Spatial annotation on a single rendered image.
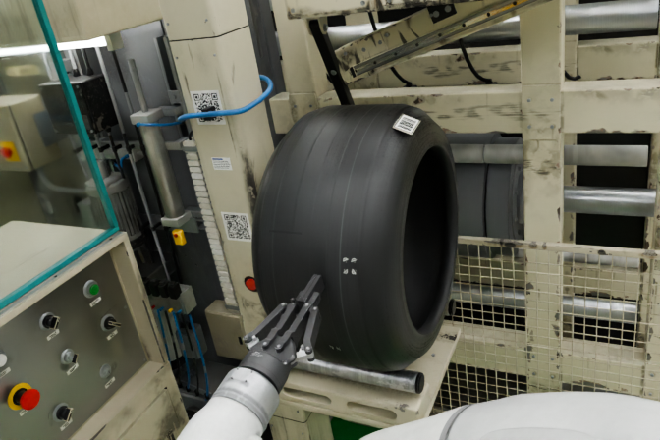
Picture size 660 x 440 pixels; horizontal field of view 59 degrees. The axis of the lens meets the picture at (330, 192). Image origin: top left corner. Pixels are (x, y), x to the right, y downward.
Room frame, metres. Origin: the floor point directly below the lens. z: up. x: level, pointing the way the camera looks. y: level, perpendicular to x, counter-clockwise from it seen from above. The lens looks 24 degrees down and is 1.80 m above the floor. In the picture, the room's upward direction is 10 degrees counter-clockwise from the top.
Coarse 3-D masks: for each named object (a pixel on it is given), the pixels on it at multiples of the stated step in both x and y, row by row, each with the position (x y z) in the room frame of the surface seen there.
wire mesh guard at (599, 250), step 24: (480, 240) 1.37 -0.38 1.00; (504, 240) 1.34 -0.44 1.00; (456, 264) 1.41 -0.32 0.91; (552, 264) 1.29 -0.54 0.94; (480, 288) 1.37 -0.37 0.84; (504, 288) 1.35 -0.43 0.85; (624, 288) 1.20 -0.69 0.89; (480, 336) 1.38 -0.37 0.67; (504, 336) 1.35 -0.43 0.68; (600, 336) 1.23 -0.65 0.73; (648, 336) 1.17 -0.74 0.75; (456, 360) 1.42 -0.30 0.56; (576, 384) 1.26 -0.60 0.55; (624, 384) 1.20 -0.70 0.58; (432, 408) 1.47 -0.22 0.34
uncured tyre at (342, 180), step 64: (320, 128) 1.12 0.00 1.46; (384, 128) 1.06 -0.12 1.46; (320, 192) 0.98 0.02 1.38; (384, 192) 0.95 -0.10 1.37; (448, 192) 1.28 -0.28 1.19; (256, 256) 0.99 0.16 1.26; (320, 256) 0.92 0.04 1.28; (384, 256) 0.90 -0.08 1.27; (448, 256) 1.23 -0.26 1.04; (384, 320) 0.88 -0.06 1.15
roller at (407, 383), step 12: (324, 372) 1.07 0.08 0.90; (336, 372) 1.05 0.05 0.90; (348, 372) 1.04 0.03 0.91; (360, 372) 1.03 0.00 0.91; (372, 372) 1.02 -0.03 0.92; (384, 372) 1.01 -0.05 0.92; (396, 372) 1.00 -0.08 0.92; (408, 372) 0.99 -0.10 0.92; (420, 372) 0.99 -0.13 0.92; (372, 384) 1.01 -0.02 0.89; (384, 384) 1.00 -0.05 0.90; (396, 384) 0.98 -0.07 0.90; (408, 384) 0.97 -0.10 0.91; (420, 384) 0.97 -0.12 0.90
